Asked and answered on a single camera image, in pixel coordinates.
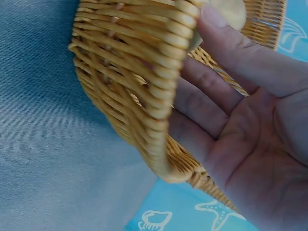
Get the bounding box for pale yellow round object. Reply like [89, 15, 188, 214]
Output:
[189, 0, 248, 52]

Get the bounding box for person's right hand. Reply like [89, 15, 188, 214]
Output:
[167, 5, 308, 231]

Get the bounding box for yellow wicker basket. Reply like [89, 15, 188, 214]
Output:
[68, 0, 288, 214]

